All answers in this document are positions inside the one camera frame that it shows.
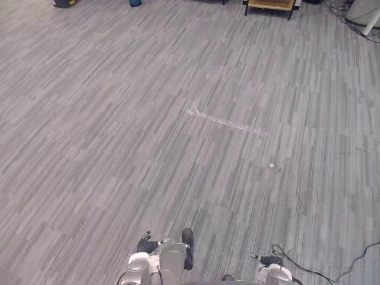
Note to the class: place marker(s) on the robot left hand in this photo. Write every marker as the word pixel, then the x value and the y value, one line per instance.
pixel 147 245

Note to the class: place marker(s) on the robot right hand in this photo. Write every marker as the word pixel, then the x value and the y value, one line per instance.
pixel 270 260

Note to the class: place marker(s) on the robot left silver arm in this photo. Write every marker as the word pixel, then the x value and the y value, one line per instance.
pixel 138 265

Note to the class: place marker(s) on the robot right silver arm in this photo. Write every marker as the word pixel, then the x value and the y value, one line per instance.
pixel 278 274

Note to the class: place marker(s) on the robot silver leg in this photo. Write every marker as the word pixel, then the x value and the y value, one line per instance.
pixel 172 261

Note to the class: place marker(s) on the robot dark foot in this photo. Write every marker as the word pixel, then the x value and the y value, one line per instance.
pixel 228 278
pixel 188 248

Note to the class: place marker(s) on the small clear plastic scrap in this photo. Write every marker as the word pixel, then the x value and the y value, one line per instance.
pixel 271 165

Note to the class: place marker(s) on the clear tape strip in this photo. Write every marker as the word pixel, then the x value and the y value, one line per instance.
pixel 225 120

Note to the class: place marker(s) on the blue container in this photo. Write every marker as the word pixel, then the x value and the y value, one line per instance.
pixel 135 2

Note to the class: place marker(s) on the dark box yellow mark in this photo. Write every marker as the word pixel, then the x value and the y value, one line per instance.
pixel 63 3

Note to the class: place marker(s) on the white furniture piece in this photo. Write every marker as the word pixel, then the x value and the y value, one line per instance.
pixel 364 12

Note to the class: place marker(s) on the wooden shelf black frame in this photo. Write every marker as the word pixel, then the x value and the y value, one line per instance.
pixel 270 4

